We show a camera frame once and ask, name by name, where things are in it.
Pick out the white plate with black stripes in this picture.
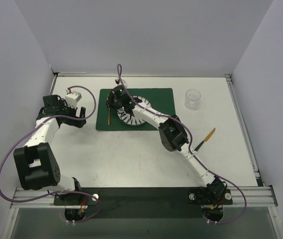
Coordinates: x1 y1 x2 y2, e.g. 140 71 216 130
117 96 151 126

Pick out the gold fork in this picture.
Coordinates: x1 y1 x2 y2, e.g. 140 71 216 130
106 97 111 125

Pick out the green placemat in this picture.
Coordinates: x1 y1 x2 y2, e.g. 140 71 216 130
96 88 175 131

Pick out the green handled gold knife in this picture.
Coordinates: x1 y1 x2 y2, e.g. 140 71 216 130
195 128 216 151

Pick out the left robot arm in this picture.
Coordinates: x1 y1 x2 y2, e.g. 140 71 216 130
13 92 86 205

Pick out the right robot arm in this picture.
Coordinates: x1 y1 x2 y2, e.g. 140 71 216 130
107 85 227 203

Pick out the clear plastic cup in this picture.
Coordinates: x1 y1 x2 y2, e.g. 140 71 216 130
184 89 201 110

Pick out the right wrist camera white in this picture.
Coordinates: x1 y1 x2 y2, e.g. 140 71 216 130
115 78 128 87

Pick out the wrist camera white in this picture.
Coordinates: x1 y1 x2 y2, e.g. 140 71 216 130
115 78 128 87
65 92 82 109

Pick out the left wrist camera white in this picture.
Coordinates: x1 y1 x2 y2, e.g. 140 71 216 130
65 92 82 109

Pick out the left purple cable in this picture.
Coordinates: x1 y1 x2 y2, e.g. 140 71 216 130
0 85 103 222

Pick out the purple cable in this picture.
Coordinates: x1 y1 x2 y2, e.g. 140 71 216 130
0 85 103 222
116 64 247 225

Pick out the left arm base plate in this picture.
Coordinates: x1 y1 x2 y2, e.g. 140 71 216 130
53 194 98 206

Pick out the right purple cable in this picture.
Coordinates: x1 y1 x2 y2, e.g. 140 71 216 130
116 64 247 225

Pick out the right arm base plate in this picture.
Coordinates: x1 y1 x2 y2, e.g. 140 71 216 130
187 188 233 206

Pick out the aluminium front frame rail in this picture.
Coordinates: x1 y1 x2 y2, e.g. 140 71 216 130
13 186 278 208

